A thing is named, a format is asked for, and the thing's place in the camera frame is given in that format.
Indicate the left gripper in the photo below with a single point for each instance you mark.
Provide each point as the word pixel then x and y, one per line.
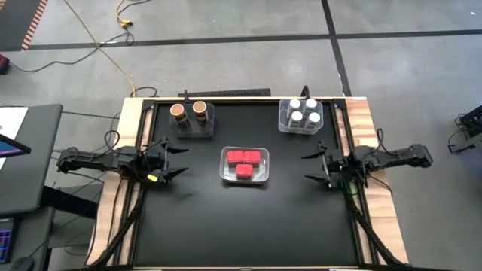
pixel 154 165

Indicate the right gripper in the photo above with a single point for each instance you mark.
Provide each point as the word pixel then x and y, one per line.
pixel 335 165

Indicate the brown-capped spice jar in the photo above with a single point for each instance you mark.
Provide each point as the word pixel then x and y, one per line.
pixel 177 110
pixel 199 107

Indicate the red-lidded smoked paprika tin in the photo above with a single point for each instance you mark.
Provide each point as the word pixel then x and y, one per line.
pixel 244 171
pixel 252 158
pixel 235 158

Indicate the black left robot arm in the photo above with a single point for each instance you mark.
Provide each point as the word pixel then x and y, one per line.
pixel 94 162

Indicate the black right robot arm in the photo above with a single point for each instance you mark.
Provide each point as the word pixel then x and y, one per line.
pixel 395 158

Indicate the dark grey translucent bin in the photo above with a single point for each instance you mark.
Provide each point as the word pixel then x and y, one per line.
pixel 194 132

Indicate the white plastic bin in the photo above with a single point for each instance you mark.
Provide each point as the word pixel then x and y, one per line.
pixel 227 176

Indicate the clear plastic bin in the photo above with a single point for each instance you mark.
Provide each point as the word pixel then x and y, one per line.
pixel 283 124

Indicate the black table clamp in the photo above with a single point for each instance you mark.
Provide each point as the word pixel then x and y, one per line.
pixel 186 97
pixel 305 92

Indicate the long black floor bar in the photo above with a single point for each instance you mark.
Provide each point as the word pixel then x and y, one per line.
pixel 226 93

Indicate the black desk base bar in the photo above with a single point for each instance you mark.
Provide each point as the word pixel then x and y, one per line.
pixel 68 201

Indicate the grey desk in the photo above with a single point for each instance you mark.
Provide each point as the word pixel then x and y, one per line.
pixel 34 169

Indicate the tablet with lit screen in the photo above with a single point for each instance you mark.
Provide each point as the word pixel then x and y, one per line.
pixel 9 148

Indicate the white paper sheet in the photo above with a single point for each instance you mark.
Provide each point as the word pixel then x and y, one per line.
pixel 13 120

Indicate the black computer mouse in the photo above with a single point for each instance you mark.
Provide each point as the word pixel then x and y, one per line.
pixel 22 264

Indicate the keyboard with lit keys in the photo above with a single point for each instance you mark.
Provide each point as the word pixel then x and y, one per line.
pixel 5 241

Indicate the red floor device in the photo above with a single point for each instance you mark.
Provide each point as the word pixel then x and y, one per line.
pixel 3 64

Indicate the black mat orange striped edge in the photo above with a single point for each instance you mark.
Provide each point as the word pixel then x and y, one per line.
pixel 15 22

